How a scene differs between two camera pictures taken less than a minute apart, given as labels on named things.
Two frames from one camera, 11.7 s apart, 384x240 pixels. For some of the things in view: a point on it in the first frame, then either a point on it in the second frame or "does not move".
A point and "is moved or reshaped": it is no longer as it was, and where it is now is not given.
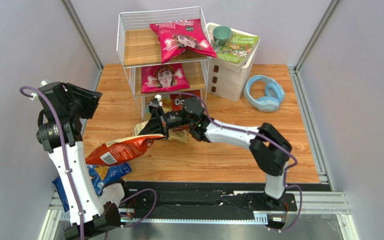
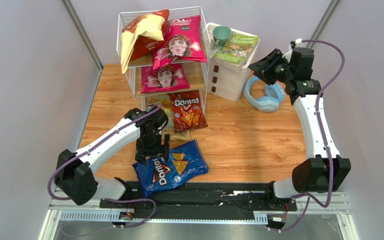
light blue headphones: (275, 95) does not move
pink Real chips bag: (163, 77) does not move
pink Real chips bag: (175, 36) is moved or reshaped
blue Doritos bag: (102, 175) -> (185, 162)
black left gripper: (91, 98) -> (142, 152)
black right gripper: (162, 121) -> (271, 66)
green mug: (222, 34) does not move
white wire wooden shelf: (164, 52) does not move
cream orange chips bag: (120, 150) -> (141, 36)
